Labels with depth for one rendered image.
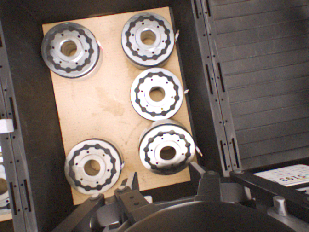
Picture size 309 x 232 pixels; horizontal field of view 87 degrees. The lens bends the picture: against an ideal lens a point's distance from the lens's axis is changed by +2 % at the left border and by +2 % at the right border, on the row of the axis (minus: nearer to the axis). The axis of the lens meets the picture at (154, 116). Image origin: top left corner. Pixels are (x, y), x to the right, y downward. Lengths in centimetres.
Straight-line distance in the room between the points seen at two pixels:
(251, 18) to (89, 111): 40
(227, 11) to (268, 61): 14
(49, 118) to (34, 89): 6
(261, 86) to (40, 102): 44
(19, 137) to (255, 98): 43
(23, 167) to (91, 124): 13
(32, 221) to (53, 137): 13
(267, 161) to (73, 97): 43
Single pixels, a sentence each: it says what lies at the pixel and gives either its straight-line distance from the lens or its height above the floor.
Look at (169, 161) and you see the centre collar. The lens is 30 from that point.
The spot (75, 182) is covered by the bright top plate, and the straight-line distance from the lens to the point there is 35.
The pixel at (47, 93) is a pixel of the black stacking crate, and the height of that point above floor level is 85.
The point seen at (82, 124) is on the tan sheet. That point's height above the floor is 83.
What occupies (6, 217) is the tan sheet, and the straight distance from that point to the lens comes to 47.
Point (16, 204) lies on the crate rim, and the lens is 32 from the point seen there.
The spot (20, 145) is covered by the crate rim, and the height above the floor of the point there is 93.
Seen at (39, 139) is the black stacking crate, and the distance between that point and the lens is 32.
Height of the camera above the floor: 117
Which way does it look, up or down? 87 degrees down
